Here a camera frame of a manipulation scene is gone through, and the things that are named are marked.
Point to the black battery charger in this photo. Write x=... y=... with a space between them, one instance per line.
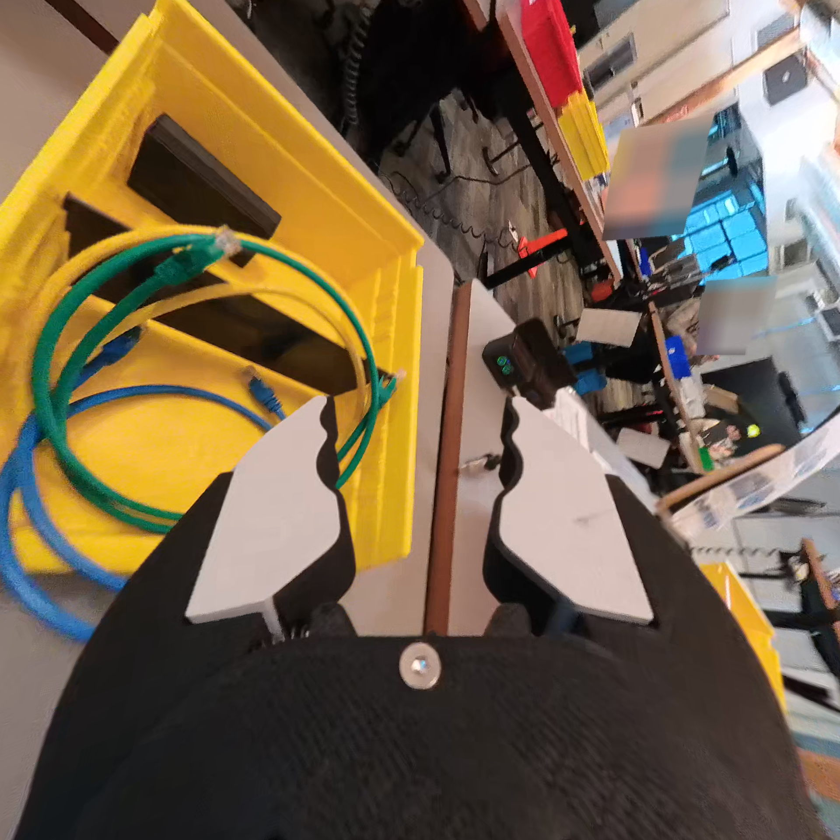
x=525 y=361

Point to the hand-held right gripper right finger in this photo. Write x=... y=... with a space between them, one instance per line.
x=571 y=525

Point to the stack of yellow bins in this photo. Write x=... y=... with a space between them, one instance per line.
x=584 y=138

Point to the wooden board with instruction sheet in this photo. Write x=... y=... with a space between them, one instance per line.
x=754 y=482

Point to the red plastic bin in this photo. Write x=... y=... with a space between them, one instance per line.
x=551 y=52

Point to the printed paper sheet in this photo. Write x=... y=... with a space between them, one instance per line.
x=571 y=410

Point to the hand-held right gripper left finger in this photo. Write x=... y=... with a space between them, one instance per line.
x=269 y=518

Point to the yellow plastic bin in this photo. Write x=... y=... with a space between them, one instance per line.
x=741 y=617
x=164 y=453

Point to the red black stand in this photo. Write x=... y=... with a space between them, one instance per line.
x=541 y=246

